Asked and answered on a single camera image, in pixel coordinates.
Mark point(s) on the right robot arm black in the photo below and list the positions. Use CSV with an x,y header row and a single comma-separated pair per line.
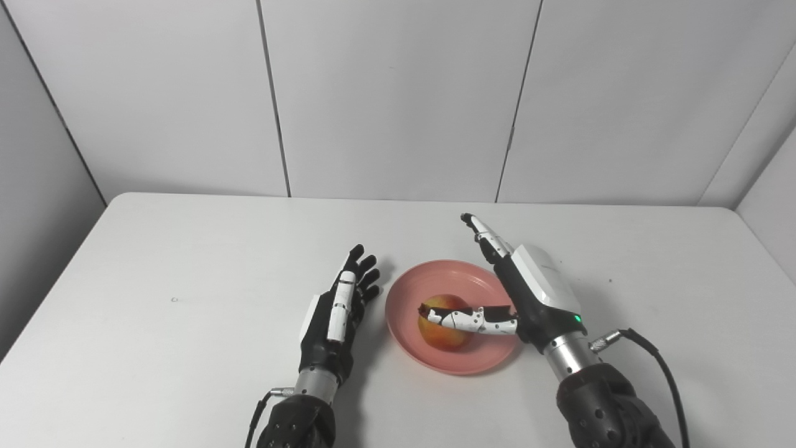
x,y
597,398

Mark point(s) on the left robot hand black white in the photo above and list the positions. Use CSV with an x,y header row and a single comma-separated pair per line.
x,y
336,323

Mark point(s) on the red yellow pomegranate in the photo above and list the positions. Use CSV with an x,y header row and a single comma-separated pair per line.
x,y
443,336

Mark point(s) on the pink plate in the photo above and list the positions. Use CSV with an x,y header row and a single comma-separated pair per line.
x,y
454,351

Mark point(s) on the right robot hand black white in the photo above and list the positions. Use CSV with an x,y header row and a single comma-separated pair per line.
x,y
528,292

